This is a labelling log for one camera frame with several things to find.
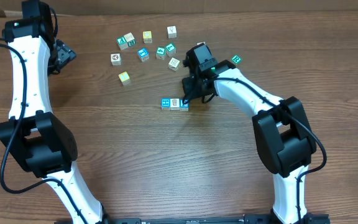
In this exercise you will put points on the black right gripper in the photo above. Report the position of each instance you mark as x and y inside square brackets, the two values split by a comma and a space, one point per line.
[192, 93]

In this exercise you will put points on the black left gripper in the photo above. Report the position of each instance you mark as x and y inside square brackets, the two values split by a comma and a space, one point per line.
[66, 54]

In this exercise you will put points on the blue letter P block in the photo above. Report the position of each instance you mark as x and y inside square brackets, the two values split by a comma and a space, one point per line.
[183, 107]

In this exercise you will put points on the white patterned block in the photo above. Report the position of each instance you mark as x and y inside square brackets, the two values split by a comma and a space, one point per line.
[173, 64]
[174, 104]

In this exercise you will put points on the blue arrows block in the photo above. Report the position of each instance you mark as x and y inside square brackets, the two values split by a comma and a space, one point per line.
[165, 104]

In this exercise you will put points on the green letter R block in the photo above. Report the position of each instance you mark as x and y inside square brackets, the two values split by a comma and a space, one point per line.
[236, 59]

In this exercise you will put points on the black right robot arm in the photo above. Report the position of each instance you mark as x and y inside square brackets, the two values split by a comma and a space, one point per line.
[283, 137]

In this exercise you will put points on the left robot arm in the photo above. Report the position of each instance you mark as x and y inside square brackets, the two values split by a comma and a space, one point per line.
[38, 141]

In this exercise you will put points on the green letter L block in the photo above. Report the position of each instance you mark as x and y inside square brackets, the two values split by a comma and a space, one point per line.
[171, 49]

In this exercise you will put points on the green number four block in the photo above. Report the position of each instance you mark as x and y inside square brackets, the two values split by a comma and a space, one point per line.
[160, 53]

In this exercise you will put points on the white block red circle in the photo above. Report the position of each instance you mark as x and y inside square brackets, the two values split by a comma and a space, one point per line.
[116, 59]

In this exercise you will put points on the white block top right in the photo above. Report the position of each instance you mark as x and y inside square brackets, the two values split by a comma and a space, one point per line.
[172, 32]

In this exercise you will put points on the blue picture block left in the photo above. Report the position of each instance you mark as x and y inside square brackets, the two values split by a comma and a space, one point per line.
[143, 54]

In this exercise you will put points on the green letter block far left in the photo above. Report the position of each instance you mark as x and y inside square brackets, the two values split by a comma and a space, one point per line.
[122, 43]

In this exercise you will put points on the yellow block lower left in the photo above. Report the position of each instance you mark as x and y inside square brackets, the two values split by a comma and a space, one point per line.
[124, 78]

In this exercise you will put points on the yellow block top row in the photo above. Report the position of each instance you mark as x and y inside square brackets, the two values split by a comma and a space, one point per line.
[147, 37]

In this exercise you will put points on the white block dark green side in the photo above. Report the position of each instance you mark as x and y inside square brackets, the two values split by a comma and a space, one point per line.
[130, 39]

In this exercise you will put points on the cardboard panel at back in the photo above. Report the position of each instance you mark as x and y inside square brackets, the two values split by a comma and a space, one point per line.
[112, 7]

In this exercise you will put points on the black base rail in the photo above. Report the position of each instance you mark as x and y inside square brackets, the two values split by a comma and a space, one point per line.
[246, 219]

